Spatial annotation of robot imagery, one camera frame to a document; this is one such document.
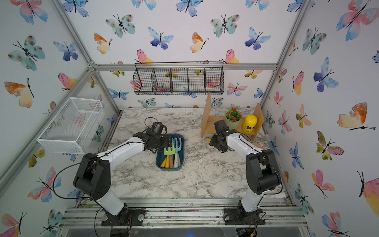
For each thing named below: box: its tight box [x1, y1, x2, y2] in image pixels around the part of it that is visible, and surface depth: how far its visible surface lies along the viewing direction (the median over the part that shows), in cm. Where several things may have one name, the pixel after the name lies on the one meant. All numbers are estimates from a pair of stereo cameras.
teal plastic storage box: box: [155, 134, 185, 171], surface depth 93 cm
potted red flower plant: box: [224, 105, 244, 130], surface depth 93 cm
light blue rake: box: [171, 137, 182, 168], surface depth 95 cm
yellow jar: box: [242, 114, 258, 134], surface depth 93 cm
